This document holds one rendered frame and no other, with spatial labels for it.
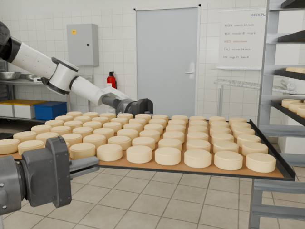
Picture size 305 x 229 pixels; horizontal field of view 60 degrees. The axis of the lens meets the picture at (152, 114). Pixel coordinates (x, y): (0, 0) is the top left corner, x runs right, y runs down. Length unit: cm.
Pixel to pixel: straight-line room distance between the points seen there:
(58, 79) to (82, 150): 60
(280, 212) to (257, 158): 52
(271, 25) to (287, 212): 59
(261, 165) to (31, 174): 38
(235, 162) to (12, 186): 36
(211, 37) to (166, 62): 81
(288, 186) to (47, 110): 429
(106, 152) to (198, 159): 17
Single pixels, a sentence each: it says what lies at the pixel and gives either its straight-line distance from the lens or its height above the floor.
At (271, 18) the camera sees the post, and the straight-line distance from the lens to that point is 87.
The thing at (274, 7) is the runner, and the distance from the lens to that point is 88.
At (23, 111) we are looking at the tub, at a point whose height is 37.
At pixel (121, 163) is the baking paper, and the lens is 51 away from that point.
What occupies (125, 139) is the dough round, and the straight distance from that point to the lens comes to 58.
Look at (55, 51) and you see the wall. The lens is 543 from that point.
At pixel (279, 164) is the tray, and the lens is 56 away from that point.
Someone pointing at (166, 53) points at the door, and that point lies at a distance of 447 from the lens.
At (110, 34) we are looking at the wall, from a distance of 482.
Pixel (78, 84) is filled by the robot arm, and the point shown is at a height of 116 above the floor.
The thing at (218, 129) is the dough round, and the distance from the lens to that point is 68.
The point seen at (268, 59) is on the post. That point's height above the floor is 126.
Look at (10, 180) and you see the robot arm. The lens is 44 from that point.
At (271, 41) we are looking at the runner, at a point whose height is 131.
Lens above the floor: 126
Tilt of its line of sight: 12 degrees down
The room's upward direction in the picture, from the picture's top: straight up
